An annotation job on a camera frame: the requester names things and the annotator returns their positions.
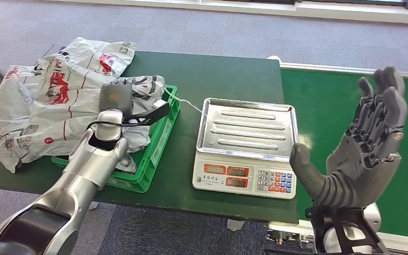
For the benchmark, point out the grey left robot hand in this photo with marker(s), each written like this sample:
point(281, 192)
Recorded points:
point(116, 96)

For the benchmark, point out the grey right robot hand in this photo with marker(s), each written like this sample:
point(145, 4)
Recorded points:
point(362, 165)

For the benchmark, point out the large white red-print courier package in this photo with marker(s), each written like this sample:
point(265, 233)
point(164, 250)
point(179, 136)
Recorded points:
point(66, 105)

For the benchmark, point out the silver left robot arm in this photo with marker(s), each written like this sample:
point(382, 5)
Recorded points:
point(84, 165)

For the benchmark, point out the white package with black lettering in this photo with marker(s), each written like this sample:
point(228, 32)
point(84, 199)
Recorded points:
point(112, 52)

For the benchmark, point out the green conveyor belt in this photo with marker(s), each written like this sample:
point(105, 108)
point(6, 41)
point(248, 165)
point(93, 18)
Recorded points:
point(323, 105)

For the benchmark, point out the plain white courier package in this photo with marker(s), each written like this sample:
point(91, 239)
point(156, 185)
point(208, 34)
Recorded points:
point(17, 75)

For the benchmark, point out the bulky white package red stripe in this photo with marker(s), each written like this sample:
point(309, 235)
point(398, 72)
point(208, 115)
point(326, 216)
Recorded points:
point(3, 109)

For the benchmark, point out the green plastic crate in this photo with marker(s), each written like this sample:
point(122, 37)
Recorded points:
point(154, 148)

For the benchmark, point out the steel scale weighing tray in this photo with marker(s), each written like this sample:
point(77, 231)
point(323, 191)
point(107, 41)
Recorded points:
point(249, 126)

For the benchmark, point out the white electronic scale body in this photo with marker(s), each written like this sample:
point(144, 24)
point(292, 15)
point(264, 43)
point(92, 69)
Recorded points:
point(242, 179)

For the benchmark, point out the white table leg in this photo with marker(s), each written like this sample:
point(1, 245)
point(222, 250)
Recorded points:
point(235, 225)

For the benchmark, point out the black left camera bracket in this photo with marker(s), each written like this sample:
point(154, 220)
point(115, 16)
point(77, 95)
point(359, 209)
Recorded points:
point(147, 119)

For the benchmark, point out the black camera bracket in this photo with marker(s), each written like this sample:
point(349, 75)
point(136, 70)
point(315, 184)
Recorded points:
point(344, 214)
point(147, 119)

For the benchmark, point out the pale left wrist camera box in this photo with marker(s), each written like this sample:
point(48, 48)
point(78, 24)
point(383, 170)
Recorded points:
point(160, 104)

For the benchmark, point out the black right camera bracket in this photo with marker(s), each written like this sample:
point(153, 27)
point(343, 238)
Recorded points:
point(344, 214)

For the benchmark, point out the silver conveyor frame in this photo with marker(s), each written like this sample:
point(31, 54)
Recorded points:
point(285, 232)

